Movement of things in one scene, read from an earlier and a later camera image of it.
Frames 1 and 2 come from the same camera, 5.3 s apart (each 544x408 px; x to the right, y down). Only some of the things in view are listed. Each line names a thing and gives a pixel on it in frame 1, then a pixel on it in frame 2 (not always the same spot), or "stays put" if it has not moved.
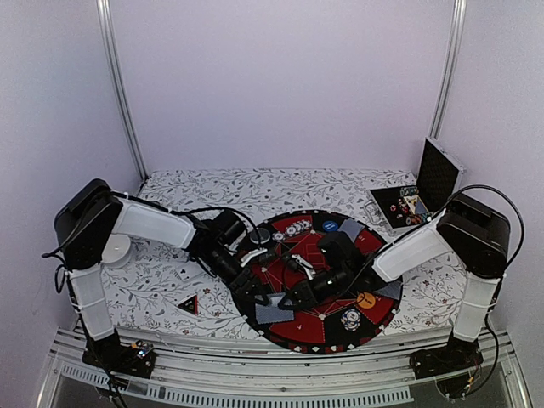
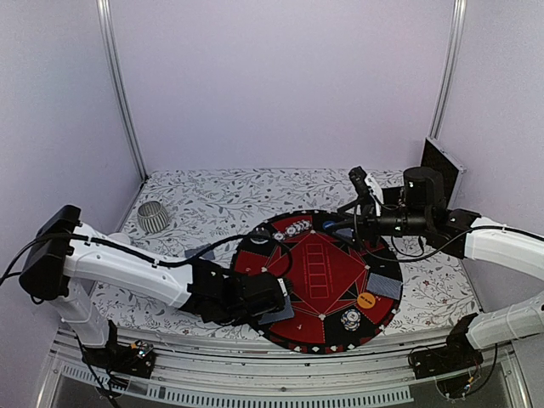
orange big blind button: x=365 y=300 stays put
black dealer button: x=260 y=235 stays put
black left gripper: x=244 y=281 -> x=244 y=277
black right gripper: x=308 y=296 -> x=371 y=221
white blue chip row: x=293 y=229 stays put
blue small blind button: x=330 y=226 stays put
